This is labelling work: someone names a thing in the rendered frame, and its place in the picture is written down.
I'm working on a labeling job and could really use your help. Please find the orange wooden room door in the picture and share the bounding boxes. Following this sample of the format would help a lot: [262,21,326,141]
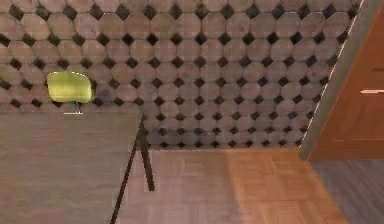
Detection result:
[307,3,384,161]

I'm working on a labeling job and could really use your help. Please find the pale door handle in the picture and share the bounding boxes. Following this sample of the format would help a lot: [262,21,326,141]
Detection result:
[359,88,384,95]

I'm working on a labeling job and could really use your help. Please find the brown wooden table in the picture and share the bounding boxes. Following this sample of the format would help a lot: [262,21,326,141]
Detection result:
[0,105,156,224]

